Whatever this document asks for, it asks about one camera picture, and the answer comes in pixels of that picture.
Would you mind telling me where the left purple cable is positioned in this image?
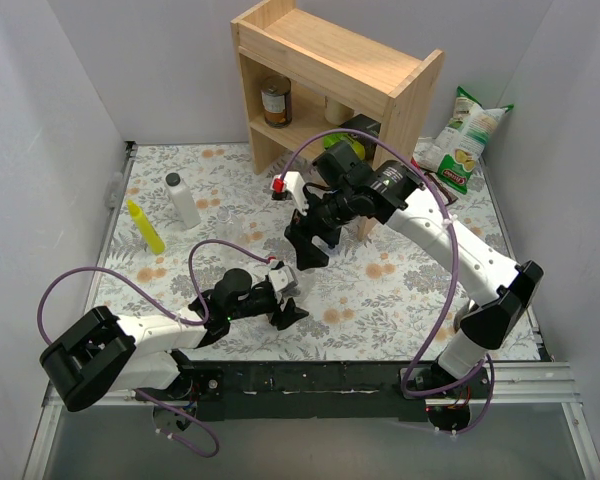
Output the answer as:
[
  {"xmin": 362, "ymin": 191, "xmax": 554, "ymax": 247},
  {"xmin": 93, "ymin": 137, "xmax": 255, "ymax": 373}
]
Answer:
[{"xmin": 37, "ymin": 239, "xmax": 276, "ymax": 346}]

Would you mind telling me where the yellow squeeze bottle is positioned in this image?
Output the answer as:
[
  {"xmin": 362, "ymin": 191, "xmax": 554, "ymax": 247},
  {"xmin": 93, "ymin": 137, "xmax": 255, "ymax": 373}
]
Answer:
[{"xmin": 126, "ymin": 199, "xmax": 166, "ymax": 255}]

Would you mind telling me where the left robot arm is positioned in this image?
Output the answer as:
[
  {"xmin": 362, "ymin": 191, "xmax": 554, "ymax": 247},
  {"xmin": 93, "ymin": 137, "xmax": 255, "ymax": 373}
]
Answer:
[{"xmin": 40, "ymin": 264, "xmax": 308, "ymax": 412}]

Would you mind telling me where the white bottle black cap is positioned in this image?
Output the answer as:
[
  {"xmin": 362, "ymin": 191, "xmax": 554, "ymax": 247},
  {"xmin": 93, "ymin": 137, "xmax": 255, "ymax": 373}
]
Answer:
[{"xmin": 164, "ymin": 172, "xmax": 201, "ymax": 229}]

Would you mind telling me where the white cup on shelf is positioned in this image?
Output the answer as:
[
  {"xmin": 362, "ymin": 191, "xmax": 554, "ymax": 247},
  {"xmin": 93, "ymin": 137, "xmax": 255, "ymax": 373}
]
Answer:
[{"xmin": 324, "ymin": 97, "xmax": 354, "ymax": 125}]

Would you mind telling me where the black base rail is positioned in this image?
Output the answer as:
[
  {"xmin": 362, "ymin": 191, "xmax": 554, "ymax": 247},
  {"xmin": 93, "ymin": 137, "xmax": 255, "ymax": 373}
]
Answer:
[{"xmin": 134, "ymin": 360, "xmax": 499, "ymax": 434}]

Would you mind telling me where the tin can on shelf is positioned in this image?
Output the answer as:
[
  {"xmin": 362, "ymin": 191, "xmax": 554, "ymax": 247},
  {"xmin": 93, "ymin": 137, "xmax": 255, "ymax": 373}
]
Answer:
[{"xmin": 260, "ymin": 75, "xmax": 292, "ymax": 128}]

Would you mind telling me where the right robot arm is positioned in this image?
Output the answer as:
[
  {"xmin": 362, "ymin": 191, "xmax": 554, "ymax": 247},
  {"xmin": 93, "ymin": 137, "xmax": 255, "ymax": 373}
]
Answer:
[{"xmin": 271, "ymin": 142, "xmax": 544, "ymax": 398}]

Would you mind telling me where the red snack packet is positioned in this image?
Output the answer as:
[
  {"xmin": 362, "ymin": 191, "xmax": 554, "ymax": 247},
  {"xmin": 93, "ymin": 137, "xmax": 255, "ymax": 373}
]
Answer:
[{"xmin": 412, "ymin": 155, "xmax": 459, "ymax": 206}]

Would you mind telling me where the wooden shelf unit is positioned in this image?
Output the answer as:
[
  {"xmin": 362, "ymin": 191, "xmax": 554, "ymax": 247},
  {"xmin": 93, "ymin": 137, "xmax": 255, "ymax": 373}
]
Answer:
[{"xmin": 230, "ymin": 0, "xmax": 445, "ymax": 241}]

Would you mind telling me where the purple cable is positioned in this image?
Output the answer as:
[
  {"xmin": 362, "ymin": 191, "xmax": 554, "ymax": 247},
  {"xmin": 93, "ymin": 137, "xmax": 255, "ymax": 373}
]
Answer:
[
  {"xmin": 37, "ymin": 239, "xmax": 276, "ymax": 346},
  {"xmin": 277, "ymin": 128, "xmax": 496, "ymax": 435}
]

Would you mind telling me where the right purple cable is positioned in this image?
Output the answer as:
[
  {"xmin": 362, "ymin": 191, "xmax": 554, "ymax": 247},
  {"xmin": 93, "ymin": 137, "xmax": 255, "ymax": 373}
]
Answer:
[{"xmin": 277, "ymin": 128, "xmax": 496, "ymax": 435}]

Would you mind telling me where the green and black box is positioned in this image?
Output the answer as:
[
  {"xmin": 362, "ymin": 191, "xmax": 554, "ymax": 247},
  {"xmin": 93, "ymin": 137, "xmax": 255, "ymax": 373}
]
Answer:
[{"xmin": 322, "ymin": 113, "xmax": 381, "ymax": 161}]

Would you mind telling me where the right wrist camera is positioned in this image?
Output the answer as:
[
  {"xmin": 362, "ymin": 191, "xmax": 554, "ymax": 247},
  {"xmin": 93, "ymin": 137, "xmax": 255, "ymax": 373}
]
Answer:
[{"xmin": 271, "ymin": 171, "xmax": 309, "ymax": 215}]

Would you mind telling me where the green chips bag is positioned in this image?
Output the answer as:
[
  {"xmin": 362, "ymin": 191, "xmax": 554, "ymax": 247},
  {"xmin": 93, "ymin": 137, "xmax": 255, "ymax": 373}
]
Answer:
[{"xmin": 415, "ymin": 86, "xmax": 514, "ymax": 194}]

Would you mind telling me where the clear plastic bottle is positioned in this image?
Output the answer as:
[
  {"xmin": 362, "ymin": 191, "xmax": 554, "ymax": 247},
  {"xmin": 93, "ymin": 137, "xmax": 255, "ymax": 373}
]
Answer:
[
  {"xmin": 292, "ymin": 269, "xmax": 317, "ymax": 304},
  {"xmin": 215, "ymin": 207, "xmax": 248, "ymax": 268}
]

